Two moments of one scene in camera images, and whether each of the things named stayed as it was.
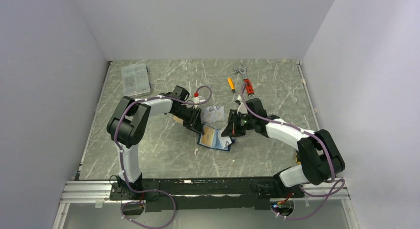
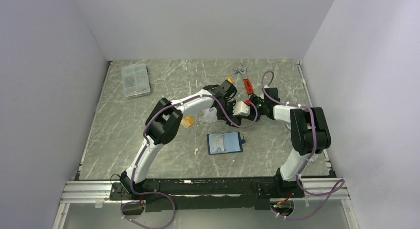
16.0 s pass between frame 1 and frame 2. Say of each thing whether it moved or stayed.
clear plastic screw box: stayed
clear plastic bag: stayed
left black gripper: moved
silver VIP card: moved
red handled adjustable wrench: stayed
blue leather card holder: moved
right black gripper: moved
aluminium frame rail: stayed
